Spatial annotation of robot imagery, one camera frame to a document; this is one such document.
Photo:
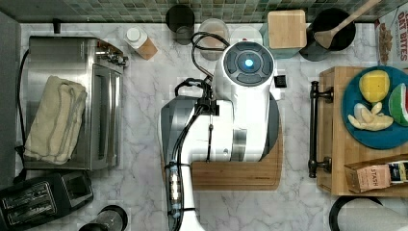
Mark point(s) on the yellow plush pineapple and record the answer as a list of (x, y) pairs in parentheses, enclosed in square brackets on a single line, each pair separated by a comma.
[(374, 85)]

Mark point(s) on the stash tea box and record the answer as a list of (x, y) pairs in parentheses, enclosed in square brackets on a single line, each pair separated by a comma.
[(374, 178)]

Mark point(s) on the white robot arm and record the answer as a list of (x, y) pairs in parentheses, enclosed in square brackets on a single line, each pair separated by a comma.
[(236, 119)]

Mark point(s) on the wooden tea box tray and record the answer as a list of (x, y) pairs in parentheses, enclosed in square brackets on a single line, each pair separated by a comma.
[(397, 165)]

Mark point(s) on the stainless toaster oven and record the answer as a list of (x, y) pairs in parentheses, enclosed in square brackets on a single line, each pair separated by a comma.
[(98, 66)]

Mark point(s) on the wooden cutting board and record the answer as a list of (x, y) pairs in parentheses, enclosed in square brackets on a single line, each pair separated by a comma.
[(240, 176)]

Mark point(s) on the black drawer handle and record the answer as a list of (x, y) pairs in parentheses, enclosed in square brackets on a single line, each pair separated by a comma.
[(315, 96)]

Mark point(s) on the black two-slot toaster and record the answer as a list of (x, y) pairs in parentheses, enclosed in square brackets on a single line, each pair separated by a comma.
[(43, 199)]

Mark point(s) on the wooden drawer cabinet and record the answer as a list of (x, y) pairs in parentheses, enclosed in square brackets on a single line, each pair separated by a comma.
[(333, 138)]

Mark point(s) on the steel cylinder container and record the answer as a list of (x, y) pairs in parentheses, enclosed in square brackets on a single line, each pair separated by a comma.
[(110, 218)]

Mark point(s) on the plush watermelon slice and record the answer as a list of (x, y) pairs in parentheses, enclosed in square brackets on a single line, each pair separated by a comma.
[(398, 105)]

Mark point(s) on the dark grey cup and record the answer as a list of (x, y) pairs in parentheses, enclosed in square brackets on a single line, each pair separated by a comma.
[(180, 21)]

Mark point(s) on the black utensil holder pot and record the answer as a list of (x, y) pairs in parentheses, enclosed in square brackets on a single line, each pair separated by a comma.
[(327, 20)]

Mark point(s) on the oat bites cereal box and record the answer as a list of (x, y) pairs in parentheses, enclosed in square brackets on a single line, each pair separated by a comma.
[(391, 32)]

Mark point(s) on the beige folded towel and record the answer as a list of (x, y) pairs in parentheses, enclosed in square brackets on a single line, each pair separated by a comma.
[(55, 129)]

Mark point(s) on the plush banana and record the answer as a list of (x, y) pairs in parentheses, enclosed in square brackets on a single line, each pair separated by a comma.
[(370, 120)]

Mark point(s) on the blue plate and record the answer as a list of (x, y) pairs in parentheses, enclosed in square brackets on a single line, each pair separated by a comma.
[(393, 136)]

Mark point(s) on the orange juice bottle white cap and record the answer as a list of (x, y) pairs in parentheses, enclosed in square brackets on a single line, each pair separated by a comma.
[(137, 38)]

